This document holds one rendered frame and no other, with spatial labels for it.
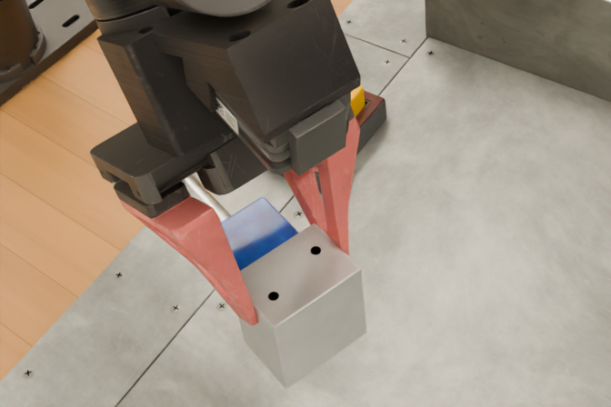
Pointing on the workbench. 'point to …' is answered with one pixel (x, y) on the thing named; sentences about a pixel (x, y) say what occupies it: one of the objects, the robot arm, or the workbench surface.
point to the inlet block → (291, 288)
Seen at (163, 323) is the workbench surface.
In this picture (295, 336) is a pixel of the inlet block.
